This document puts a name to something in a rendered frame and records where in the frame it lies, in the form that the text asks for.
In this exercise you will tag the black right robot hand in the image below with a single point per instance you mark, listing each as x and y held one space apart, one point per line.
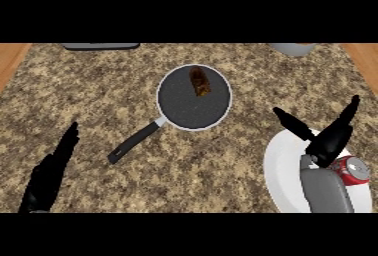
331 140

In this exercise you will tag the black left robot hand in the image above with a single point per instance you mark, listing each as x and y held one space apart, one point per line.
49 173

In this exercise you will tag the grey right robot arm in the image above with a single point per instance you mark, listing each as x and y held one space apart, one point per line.
325 188

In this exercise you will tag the white plate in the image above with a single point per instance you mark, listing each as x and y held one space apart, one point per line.
285 173

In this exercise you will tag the dark grey frying pan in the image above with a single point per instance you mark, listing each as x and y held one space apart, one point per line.
192 98

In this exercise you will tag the brown sweet potato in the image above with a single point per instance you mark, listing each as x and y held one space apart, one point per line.
200 81

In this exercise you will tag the red can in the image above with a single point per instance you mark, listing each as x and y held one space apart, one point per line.
355 171

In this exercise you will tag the pale grey round container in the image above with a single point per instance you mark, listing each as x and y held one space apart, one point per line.
291 49

